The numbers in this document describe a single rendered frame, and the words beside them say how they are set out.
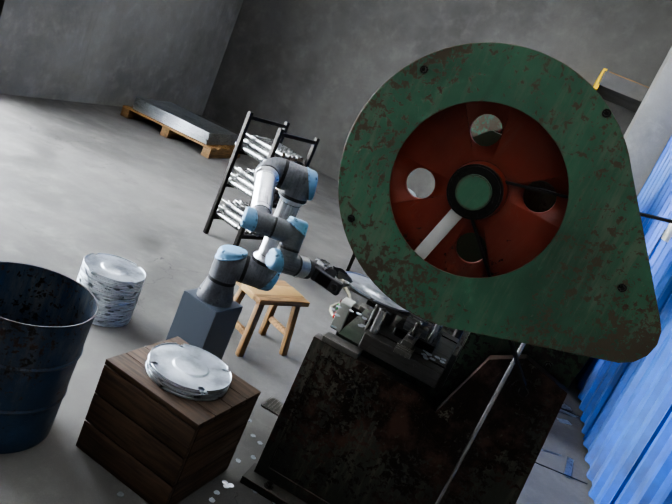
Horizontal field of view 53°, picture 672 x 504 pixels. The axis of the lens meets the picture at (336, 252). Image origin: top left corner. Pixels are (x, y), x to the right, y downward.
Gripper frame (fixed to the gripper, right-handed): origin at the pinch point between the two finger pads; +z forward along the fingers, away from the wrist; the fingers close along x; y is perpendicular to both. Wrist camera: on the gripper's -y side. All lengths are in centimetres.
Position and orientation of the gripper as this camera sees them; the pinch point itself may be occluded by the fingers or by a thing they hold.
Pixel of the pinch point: (350, 282)
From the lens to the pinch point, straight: 245.1
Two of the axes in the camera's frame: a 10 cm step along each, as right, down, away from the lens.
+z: 7.4, 2.3, 6.3
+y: -5.0, -4.3, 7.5
